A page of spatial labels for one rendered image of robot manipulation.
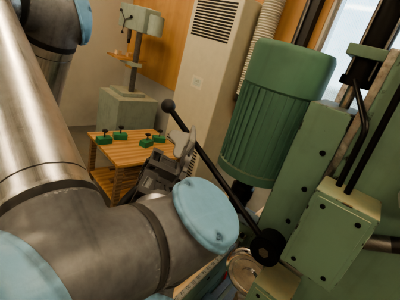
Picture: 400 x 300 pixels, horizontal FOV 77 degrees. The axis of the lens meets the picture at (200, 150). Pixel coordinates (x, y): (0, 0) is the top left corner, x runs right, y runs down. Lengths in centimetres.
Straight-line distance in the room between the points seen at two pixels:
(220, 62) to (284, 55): 156
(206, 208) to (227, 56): 181
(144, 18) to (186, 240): 250
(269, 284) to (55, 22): 68
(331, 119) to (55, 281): 47
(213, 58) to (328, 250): 183
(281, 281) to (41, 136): 48
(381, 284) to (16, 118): 58
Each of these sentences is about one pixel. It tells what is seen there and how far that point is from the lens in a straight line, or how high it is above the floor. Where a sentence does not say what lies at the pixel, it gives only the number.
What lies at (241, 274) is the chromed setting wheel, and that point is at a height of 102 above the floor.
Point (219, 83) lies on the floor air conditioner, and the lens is 205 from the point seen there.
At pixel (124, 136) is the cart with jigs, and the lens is 221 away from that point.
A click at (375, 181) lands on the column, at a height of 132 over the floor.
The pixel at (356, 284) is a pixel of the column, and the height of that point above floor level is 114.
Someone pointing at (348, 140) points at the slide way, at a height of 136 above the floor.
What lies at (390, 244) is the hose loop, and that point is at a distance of 48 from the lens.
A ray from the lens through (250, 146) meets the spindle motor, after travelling 57.
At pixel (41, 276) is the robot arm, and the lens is 20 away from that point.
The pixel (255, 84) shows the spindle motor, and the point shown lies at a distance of 56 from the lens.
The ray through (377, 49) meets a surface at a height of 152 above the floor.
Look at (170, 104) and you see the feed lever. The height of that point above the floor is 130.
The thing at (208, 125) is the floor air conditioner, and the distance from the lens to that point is 213.
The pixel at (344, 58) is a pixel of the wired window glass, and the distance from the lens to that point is 204.
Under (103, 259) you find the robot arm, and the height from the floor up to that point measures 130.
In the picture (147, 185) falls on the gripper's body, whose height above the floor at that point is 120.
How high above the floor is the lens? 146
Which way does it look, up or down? 23 degrees down
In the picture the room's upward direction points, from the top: 16 degrees clockwise
